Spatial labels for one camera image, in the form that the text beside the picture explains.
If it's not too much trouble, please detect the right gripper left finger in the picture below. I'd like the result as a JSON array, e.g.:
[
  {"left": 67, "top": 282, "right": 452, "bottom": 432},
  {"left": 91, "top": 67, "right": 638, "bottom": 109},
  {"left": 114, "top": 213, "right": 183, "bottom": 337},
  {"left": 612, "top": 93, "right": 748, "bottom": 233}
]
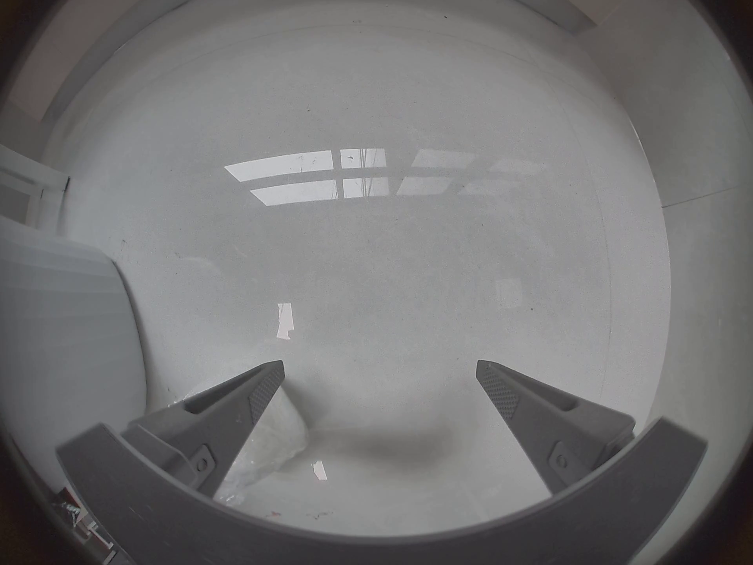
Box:
[{"left": 120, "top": 359, "right": 286, "bottom": 499}]

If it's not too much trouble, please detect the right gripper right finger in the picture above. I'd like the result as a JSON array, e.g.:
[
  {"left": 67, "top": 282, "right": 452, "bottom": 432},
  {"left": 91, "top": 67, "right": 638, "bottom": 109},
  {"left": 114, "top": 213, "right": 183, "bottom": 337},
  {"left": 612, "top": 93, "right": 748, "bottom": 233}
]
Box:
[{"left": 475, "top": 359, "right": 636, "bottom": 499}]

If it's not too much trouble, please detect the white trash bin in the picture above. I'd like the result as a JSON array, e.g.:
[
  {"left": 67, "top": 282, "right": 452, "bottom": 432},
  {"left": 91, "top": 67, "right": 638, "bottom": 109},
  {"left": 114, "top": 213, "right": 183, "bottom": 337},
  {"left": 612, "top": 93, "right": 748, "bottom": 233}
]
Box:
[{"left": 0, "top": 215, "right": 148, "bottom": 481}]

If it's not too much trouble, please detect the crumpled clear wrapper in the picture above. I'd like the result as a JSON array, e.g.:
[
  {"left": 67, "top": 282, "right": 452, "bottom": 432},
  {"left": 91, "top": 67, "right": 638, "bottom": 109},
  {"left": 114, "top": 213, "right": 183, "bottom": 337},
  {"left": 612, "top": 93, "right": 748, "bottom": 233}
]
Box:
[{"left": 212, "top": 386, "right": 310, "bottom": 505}]

